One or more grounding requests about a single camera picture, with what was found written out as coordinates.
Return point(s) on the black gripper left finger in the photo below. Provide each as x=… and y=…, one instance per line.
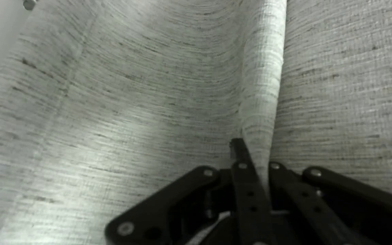
x=241, y=204

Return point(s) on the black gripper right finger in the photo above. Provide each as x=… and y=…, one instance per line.
x=332, y=208

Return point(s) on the grey woven fabric curtain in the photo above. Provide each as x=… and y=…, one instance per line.
x=128, y=90

